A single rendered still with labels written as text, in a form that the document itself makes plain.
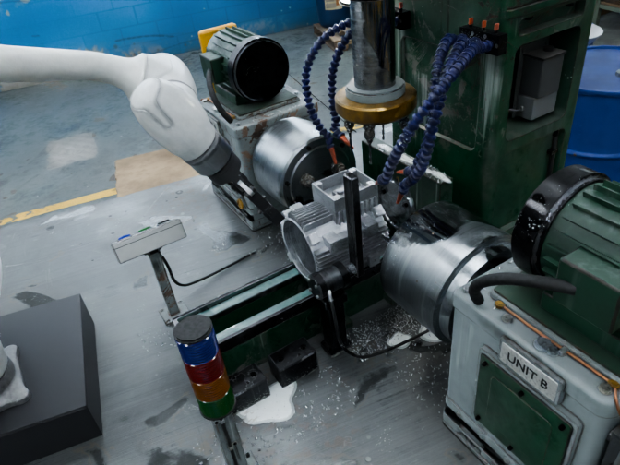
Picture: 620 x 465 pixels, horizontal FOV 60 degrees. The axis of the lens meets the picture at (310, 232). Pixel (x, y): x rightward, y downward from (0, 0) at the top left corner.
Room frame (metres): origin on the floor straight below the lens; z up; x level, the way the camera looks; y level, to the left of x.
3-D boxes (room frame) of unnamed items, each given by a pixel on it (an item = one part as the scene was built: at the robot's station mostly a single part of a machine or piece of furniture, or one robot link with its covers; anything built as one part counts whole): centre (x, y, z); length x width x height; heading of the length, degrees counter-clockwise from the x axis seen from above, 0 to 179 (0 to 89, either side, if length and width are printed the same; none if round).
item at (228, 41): (1.65, 0.18, 1.16); 0.33 x 0.26 x 0.42; 28
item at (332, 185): (1.08, -0.09, 1.11); 0.12 x 0.11 x 0.07; 116
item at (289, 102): (1.63, 0.13, 0.99); 0.35 x 0.31 x 0.37; 28
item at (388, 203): (1.15, -0.23, 1.02); 0.15 x 0.02 x 0.15; 28
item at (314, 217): (1.06, -0.06, 1.02); 0.20 x 0.19 x 0.19; 116
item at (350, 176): (0.93, -0.09, 1.12); 0.04 x 0.03 x 0.26; 118
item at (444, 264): (0.81, -0.30, 1.04); 0.41 x 0.25 x 0.25; 28
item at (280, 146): (1.42, 0.02, 1.04); 0.37 x 0.25 x 0.25; 28
